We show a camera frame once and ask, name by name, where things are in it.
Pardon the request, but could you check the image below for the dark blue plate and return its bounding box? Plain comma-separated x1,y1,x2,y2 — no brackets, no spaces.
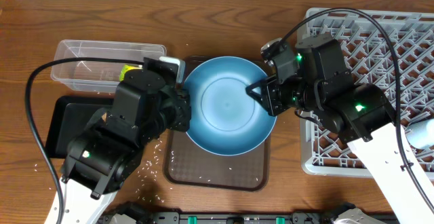
184,56,277,156

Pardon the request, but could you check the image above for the foil snack wrapper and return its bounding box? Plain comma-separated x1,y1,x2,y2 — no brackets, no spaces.
119,64,142,81

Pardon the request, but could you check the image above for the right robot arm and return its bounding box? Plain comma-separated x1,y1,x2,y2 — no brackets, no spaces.
245,33,433,223

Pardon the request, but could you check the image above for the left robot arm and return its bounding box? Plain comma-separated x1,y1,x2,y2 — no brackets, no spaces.
45,67,191,223

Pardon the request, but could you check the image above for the grey dishwasher rack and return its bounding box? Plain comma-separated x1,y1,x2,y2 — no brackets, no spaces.
297,10,433,178

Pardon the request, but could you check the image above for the brown serving tray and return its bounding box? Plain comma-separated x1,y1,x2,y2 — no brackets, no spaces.
163,56,270,191

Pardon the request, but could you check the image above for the clear plastic bin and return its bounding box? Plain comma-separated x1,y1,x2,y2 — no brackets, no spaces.
50,39,166,93

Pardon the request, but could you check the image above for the black plastic tray bin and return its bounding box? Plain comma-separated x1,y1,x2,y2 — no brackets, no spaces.
45,96,113,159

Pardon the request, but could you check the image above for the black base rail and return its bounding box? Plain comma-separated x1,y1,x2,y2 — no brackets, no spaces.
98,202,399,224

